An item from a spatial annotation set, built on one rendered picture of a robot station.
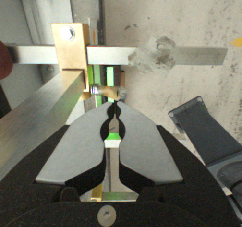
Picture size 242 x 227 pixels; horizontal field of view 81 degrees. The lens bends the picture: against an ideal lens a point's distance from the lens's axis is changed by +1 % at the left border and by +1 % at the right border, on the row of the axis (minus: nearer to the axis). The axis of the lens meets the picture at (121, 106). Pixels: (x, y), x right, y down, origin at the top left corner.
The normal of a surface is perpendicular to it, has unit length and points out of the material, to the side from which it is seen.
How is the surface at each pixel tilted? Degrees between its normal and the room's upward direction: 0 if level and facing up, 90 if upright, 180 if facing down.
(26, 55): 0
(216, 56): 0
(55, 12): 0
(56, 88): 90
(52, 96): 90
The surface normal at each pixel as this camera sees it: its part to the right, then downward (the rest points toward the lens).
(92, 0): 0.01, 0.49
